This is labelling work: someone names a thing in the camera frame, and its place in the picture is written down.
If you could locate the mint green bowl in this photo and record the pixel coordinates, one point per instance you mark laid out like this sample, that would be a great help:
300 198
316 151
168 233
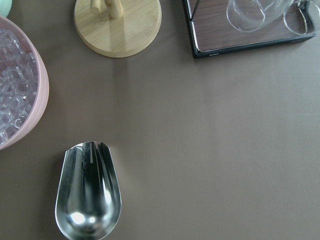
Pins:
5 7

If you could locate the wine glass on tray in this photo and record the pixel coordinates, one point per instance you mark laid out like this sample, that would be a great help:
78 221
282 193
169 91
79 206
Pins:
252 15
303 17

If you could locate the wooden glass drying rack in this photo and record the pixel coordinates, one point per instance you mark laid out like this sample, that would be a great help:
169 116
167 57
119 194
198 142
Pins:
117 28

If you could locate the pink bowl with ice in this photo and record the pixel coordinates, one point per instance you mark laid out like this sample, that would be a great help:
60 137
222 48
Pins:
24 84

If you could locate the metal ice scoop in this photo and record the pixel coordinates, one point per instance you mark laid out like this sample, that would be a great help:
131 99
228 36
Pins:
88 201

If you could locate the black wood-grain tray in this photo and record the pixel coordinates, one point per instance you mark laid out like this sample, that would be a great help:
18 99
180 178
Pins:
211 34

